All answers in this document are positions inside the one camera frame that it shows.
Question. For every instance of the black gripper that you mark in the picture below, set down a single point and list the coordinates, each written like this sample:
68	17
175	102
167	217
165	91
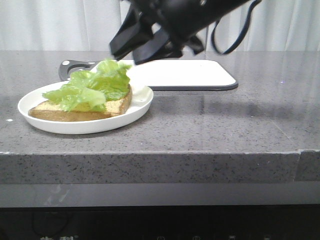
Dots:
159	29

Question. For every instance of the green lettuce leaf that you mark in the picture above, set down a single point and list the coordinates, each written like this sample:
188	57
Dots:
90	91

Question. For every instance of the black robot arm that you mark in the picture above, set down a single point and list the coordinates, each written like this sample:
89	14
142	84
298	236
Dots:
215	9

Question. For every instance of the bottom toasted bread slice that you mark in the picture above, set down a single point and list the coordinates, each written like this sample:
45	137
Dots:
47	110

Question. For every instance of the white cutting board grey rim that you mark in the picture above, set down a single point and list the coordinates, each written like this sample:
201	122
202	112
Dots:
181	75

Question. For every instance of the white round plate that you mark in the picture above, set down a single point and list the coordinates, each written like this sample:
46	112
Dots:
142	97

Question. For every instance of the white curtain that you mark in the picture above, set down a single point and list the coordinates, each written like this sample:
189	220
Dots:
89	25

